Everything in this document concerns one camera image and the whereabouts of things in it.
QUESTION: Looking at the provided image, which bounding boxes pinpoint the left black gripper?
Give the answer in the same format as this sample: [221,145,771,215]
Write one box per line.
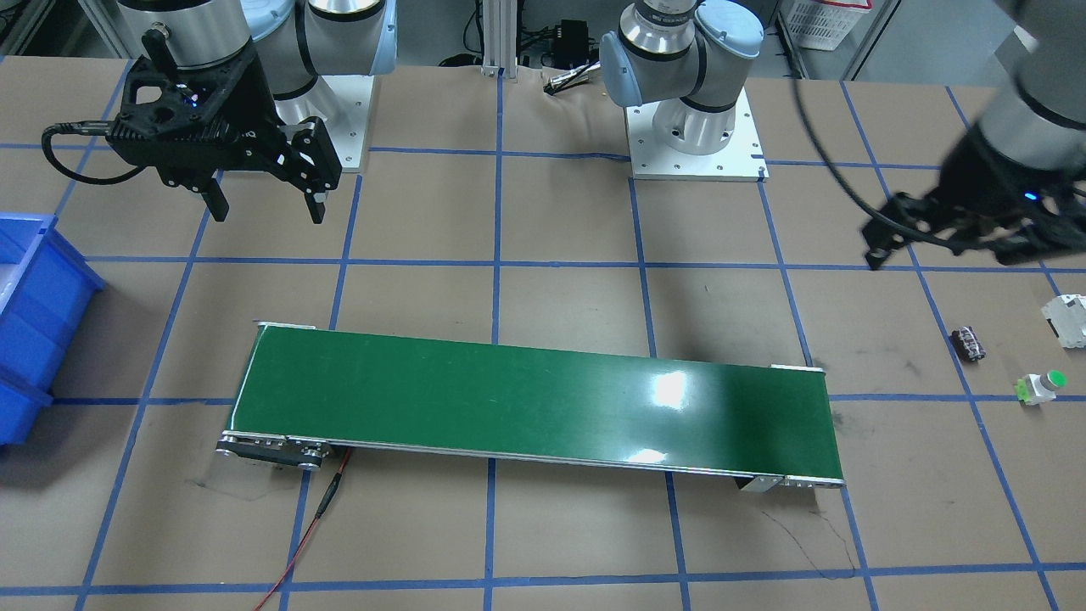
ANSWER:
[861,191,1085,271]

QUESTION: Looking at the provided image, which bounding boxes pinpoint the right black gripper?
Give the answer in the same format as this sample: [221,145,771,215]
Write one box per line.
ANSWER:
[147,51,342,225]

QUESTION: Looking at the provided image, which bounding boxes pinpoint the black cylindrical capacitor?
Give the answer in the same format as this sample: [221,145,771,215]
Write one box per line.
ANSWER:
[948,324,988,362]

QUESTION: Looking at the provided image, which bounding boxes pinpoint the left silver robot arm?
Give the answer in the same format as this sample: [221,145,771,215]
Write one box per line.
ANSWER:
[599,1,1083,271]

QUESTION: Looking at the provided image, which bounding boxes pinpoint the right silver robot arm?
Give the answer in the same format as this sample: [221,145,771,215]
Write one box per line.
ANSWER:
[104,1,397,224]

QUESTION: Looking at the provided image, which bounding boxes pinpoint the white red circuit breaker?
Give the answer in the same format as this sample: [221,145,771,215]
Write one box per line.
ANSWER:
[1041,294,1085,349]

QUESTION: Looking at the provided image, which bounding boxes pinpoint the green conveyor belt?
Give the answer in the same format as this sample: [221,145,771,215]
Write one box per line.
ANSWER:
[217,323,845,491]

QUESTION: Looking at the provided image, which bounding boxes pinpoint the blue plastic bin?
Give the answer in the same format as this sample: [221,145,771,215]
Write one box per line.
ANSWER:
[1,212,105,446]

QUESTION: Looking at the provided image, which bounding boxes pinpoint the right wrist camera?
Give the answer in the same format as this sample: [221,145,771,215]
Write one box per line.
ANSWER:
[105,58,257,169]

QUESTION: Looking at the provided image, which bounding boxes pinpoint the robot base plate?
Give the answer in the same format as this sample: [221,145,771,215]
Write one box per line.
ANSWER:
[624,89,770,182]
[323,75,378,174]

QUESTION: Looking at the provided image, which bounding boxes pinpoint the green push button switch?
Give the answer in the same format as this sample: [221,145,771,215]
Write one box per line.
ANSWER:
[1015,370,1068,406]

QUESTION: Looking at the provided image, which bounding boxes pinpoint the red black conveyor cable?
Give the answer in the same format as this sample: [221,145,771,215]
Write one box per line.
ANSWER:
[253,448,355,611]

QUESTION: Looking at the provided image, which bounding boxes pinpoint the aluminium frame post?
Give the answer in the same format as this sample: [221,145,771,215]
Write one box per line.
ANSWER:
[481,0,520,80]

